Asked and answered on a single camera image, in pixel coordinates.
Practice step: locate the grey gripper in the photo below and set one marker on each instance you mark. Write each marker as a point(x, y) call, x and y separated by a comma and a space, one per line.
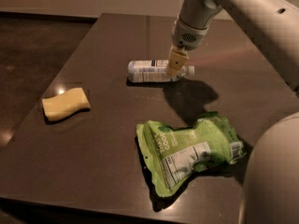
point(188, 36)

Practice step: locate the clear plastic water bottle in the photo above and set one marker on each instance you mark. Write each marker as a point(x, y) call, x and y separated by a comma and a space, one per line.
point(154, 71)

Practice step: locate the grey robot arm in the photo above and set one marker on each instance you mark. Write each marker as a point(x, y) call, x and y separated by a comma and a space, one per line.
point(254, 65)

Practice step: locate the green rice chip bag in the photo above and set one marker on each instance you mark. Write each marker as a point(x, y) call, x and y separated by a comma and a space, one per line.
point(173, 155)

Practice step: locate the yellow sponge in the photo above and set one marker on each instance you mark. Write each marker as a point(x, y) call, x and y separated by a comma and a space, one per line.
point(66, 104)

